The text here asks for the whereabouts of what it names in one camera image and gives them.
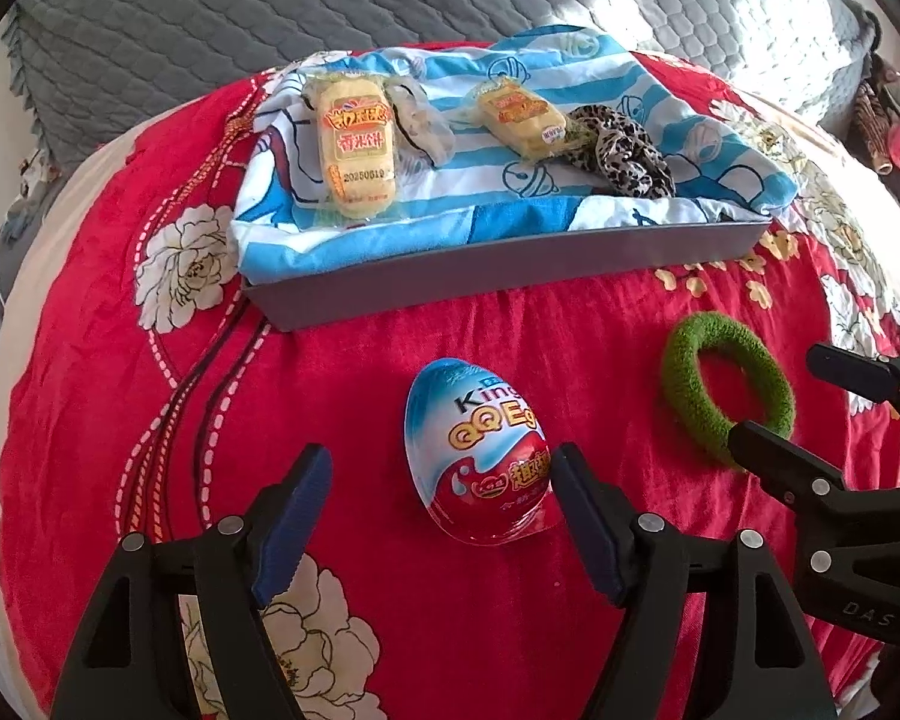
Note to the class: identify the grey floral pillow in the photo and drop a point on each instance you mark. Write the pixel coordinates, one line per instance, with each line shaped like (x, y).
(7, 255)

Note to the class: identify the small yellow snack packet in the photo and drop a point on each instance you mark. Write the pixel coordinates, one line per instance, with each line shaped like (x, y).
(521, 120)

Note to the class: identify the patterned clothes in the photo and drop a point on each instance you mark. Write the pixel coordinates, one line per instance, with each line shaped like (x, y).
(892, 127)

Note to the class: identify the large yellow snack packet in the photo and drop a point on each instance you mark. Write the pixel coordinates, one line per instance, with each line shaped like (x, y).
(352, 150)

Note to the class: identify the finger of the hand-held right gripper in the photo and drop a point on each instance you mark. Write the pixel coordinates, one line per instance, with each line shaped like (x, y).
(847, 371)
(772, 457)

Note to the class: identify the blue striped cartoon cloth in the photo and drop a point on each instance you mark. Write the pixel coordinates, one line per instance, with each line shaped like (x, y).
(495, 180)

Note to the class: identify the grey shallow box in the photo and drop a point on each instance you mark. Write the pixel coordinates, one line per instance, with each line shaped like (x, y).
(457, 277)

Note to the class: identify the beige sheer scrunchie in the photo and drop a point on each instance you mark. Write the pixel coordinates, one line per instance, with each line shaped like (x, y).
(420, 120)

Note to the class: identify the red floral blanket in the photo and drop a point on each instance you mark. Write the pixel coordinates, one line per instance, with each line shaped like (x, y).
(120, 390)

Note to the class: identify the grey quilted bed cover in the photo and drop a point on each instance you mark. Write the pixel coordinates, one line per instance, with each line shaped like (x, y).
(270, 0)

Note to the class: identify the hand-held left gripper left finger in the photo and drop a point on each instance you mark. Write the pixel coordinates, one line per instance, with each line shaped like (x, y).
(292, 532)

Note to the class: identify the leopard print scrunchie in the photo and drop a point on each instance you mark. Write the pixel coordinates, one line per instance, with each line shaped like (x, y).
(622, 150)

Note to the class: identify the egg-shaped toy packet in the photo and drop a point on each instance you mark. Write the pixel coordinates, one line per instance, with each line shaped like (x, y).
(465, 420)

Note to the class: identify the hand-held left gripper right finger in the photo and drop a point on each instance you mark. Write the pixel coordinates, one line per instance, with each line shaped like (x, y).
(596, 532)

